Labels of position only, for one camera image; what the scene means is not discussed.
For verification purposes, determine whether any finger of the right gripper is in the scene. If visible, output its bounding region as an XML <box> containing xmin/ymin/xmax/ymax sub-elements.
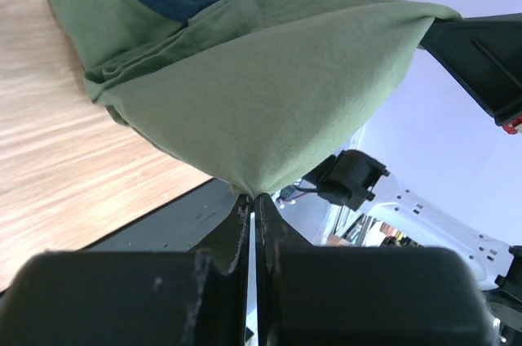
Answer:
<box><xmin>421</xmin><ymin>13</ymin><xmax>521</xmax><ymax>134</ymax></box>

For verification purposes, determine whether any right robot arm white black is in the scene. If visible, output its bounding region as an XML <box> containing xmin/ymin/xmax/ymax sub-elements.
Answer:
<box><xmin>303</xmin><ymin>13</ymin><xmax>521</xmax><ymax>345</ymax></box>

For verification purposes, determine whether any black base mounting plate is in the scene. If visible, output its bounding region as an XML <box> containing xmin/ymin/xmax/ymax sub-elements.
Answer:
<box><xmin>86</xmin><ymin>179</ymin><xmax>237</xmax><ymax>252</ymax></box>

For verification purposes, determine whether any green tank top blue trim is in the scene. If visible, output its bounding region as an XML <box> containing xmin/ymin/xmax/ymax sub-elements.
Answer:
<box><xmin>49</xmin><ymin>0</ymin><xmax>458</xmax><ymax>196</ymax></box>

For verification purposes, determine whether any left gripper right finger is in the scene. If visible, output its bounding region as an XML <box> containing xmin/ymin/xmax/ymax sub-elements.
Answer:
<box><xmin>254</xmin><ymin>194</ymin><xmax>492</xmax><ymax>345</ymax></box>

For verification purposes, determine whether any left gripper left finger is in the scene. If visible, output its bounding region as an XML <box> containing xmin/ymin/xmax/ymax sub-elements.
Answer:
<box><xmin>1</xmin><ymin>196</ymin><xmax>250</xmax><ymax>345</ymax></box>

